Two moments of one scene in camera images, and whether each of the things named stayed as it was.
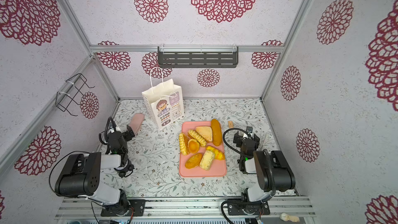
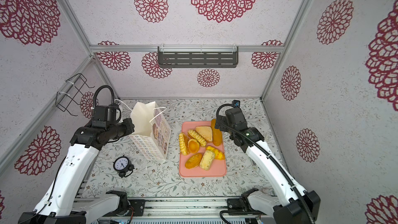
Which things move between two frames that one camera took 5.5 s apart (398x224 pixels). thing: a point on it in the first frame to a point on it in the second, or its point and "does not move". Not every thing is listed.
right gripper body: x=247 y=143 to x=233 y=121
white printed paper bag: x=165 y=102 to x=152 y=133
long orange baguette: x=217 y=132 does not move
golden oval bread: x=193 y=161 does not move
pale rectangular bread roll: x=207 y=159 does not move
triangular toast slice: x=205 y=132 does not move
